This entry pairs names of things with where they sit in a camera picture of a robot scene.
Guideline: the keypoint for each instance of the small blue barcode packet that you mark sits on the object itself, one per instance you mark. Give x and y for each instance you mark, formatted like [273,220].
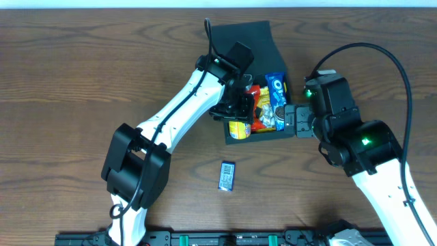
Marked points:
[227,175]

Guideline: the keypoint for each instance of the blue Oreo cookie pack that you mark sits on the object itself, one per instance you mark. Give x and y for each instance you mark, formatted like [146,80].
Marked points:
[277,97]

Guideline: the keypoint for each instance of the red candy bag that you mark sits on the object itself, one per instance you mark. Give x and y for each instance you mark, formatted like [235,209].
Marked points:
[257,124]

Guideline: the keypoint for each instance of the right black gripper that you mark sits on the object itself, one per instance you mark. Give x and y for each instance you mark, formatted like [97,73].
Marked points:
[301,120]

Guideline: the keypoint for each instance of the yellow candy tube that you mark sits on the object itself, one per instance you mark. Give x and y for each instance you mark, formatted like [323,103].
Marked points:
[239,130]

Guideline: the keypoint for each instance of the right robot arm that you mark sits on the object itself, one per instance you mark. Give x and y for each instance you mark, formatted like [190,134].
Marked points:
[368,152]

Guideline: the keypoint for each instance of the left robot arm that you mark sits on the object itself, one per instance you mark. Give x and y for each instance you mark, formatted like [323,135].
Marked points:
[136,168]

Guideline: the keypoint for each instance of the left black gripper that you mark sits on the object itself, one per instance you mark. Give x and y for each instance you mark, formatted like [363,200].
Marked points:
[233,110]

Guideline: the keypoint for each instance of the dark green box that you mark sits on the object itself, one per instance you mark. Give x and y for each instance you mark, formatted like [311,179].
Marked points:
[257,36]

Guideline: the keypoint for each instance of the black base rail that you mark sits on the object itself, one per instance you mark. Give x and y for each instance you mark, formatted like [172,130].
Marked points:
[166,238]

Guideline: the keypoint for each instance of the yellow candy bag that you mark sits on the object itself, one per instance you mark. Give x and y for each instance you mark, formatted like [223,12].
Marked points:
[264,111]

